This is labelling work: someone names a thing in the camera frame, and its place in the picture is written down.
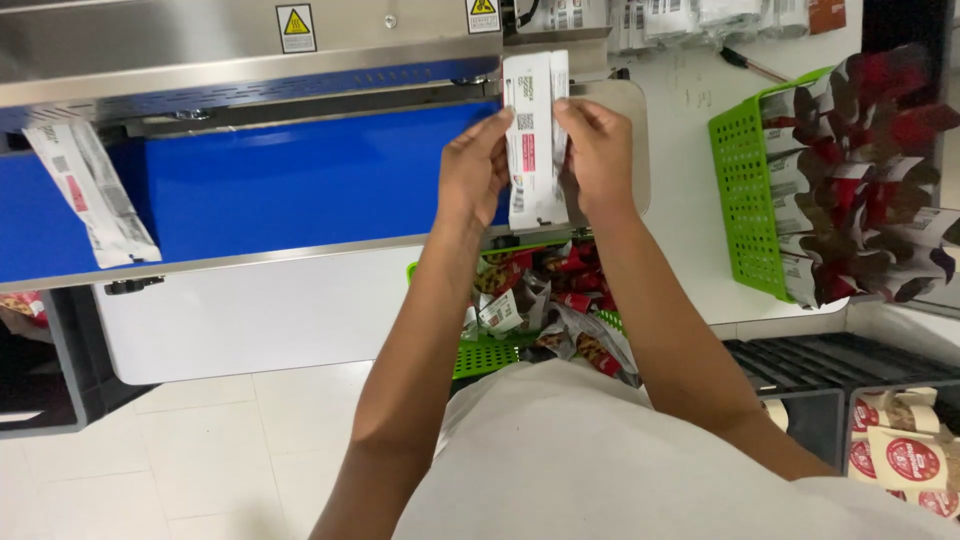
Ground yellow triangle warning sticker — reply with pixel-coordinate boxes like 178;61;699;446
465;0;503;36
275;3;318;54

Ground person's left hand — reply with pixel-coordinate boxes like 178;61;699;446
437;106;519;228

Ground heap of red snack packets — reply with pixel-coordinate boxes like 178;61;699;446
460;241;643;388

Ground heap of white flat packets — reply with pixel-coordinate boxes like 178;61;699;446
516;0;811;55

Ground person's right hand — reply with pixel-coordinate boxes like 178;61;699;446
552;96;639;228

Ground tall green plastic basket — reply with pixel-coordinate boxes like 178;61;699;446
708;66;838;305

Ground person's white shirt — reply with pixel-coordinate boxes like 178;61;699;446
392;358;960;540

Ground low green plastic basket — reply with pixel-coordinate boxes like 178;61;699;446
406;238;628;381

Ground black slatted crate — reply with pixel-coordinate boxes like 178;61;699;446
723;332;960;396

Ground stainless steel sealing machine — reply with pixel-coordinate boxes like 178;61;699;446
0;0;652;387

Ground black pen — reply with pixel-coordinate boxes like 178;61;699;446
720;46;791;84

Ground dark grey empty crate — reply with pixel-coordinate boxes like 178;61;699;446
0;288;160;441

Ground orange card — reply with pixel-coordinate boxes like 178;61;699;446
807;0;848;36

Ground narrow white snack packet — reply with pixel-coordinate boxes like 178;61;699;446
549;49;573;175

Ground pile of upright open packets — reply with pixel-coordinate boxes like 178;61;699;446
759;43;960;310

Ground black machine knob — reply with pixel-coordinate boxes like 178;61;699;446
103;276;166;297

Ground blue conveyor belt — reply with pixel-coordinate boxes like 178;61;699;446
0;101;513;286

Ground wide white snack packet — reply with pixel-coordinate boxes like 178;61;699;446
501;51;570;232

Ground grey crate of cream pouches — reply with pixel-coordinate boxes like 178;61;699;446
759;381;960;524

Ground white sealed snack packet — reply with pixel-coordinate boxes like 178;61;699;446
22;120;163;270

